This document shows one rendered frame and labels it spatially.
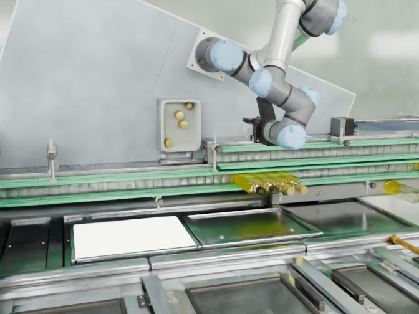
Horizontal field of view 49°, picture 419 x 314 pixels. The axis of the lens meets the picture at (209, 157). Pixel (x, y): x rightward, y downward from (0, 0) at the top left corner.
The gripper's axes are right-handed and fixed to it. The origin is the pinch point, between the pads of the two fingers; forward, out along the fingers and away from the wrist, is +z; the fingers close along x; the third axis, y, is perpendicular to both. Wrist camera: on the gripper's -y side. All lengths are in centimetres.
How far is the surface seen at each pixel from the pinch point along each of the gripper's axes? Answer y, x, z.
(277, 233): 42.6, 8.6, -8.8
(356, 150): 21, 68, 30
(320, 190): 40, 50, 30
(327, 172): 31, 53, 30
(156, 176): 25.8, -30.9, 22.0
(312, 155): 23, 44, 30
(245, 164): 23.8, 8.6, 23.8
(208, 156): 20.6, -6.6, 29.4
